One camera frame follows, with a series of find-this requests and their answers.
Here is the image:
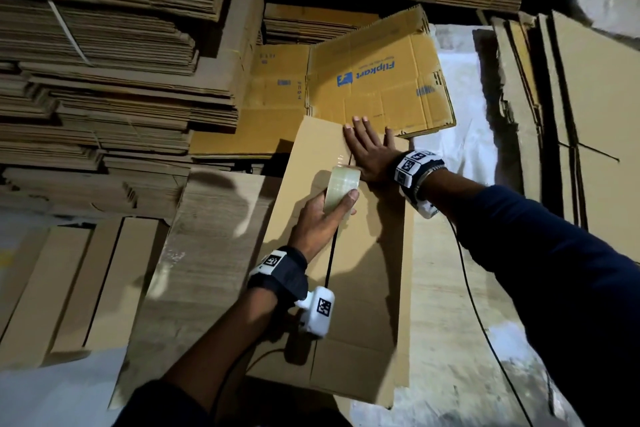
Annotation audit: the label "person's right forearm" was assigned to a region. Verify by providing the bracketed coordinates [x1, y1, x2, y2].
[420, 168, 640, 427]

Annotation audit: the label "yellow carton with blue print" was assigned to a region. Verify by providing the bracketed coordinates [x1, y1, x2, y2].
[304, 3, 458, 141]

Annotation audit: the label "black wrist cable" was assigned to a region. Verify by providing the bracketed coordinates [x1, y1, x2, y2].
[444, 216, 537, 427]
[208, 340, 293, 415]

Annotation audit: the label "clear tape roll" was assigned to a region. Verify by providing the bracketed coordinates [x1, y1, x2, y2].
[321, 164, 364, 216]

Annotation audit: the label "plywood work board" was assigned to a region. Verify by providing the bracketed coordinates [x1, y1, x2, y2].
[109, 168, 583, 427]

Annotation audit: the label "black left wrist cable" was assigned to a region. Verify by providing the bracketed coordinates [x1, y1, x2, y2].
[208, 340, 293, 415]

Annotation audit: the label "person's left hand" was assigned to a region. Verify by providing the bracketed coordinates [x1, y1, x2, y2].
[287, 187, 360, 266]

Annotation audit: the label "person's right hand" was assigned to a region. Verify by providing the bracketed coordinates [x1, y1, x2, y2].
[342, 115, 407, 189]

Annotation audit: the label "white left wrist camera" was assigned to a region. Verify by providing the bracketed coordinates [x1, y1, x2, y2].
[294, 284, 337, 340]

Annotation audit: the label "stacks of flat cardboard bundles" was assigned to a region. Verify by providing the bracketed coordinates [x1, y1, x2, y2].
[0, 0, 546, 225]

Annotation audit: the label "pile of brown cartons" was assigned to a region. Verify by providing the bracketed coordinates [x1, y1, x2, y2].
[488, 8, 640, 265]

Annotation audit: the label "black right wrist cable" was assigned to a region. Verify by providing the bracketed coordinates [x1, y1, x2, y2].
[444, 216, 537, 427]

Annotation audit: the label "black left wrist band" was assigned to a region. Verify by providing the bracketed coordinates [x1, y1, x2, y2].
[246, 244, 311, 309]

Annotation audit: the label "person's left forearm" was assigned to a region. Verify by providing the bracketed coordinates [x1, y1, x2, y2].
[113, 284, 283, 427]

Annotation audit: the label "white plastic sack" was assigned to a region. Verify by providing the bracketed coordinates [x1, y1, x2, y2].
[415, 24, 503, 181]

